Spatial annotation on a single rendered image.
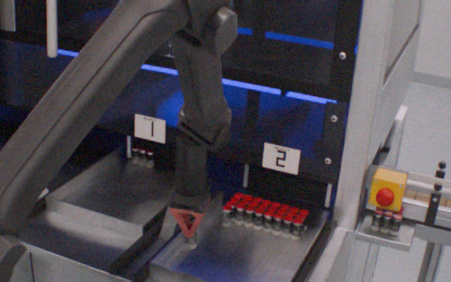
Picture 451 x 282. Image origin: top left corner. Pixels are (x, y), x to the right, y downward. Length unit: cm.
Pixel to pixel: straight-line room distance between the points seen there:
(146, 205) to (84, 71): 87
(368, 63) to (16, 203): 86
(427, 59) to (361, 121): 469
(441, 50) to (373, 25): 471
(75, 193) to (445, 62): 485
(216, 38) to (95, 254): 70
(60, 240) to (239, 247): 38
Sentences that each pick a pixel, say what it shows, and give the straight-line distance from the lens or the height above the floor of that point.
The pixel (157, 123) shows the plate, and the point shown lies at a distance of 150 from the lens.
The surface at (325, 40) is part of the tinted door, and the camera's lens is 130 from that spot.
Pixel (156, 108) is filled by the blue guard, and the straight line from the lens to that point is 149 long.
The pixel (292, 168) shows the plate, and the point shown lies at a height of 100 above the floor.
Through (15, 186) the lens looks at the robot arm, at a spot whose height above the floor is 132.
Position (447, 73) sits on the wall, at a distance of 601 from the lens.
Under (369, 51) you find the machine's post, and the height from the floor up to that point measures 130.
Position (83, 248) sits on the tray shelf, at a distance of 130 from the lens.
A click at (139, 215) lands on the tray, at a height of 88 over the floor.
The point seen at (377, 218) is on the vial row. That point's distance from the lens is 143.
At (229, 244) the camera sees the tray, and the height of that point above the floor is 88.
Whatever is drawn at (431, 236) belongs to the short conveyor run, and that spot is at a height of 86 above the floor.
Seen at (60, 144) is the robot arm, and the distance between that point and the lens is 60.
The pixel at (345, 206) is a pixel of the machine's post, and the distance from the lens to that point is 140.
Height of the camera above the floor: 159
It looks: 23 degrees down
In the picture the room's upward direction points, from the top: 4 degrees clockwise
